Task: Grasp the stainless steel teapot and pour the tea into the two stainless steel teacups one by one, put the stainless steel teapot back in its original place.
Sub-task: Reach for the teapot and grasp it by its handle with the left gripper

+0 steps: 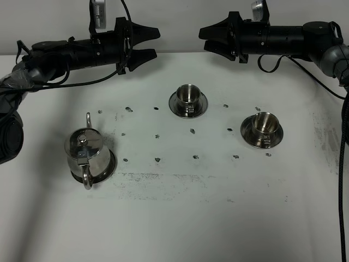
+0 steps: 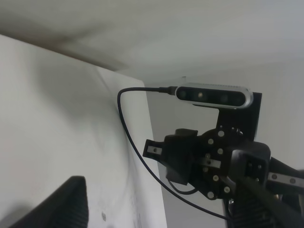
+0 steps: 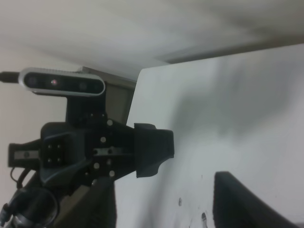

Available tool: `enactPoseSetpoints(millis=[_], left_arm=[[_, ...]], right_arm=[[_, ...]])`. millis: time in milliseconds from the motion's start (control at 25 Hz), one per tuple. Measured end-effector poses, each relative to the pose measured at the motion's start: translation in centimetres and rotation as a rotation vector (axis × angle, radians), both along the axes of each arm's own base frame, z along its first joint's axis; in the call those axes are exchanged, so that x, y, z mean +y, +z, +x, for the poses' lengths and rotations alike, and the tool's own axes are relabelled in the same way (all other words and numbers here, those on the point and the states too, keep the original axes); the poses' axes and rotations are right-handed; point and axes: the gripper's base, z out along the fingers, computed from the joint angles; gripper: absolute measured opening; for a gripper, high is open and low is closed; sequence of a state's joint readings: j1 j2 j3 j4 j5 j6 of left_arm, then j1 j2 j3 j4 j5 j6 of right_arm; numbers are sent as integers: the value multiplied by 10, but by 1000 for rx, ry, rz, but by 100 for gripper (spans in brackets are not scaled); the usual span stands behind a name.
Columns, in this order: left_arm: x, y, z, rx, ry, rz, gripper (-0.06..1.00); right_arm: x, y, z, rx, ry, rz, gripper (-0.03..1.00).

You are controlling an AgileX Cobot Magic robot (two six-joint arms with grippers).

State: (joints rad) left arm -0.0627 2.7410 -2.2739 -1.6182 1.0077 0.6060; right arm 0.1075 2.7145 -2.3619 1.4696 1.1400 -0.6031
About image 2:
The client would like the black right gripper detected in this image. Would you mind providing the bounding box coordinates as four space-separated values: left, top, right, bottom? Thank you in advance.
142 128 304 228

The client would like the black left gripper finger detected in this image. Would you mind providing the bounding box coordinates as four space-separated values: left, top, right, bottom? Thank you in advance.
10 176 89 228

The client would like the black right camera bracket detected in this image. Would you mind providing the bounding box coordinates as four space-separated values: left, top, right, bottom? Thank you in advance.
216 92 262 141

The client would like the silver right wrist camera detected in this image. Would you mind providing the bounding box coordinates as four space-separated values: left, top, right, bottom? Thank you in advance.
175 83 254 109

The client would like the black right camera cable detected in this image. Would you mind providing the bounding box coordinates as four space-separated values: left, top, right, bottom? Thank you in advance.
117 86 230 220

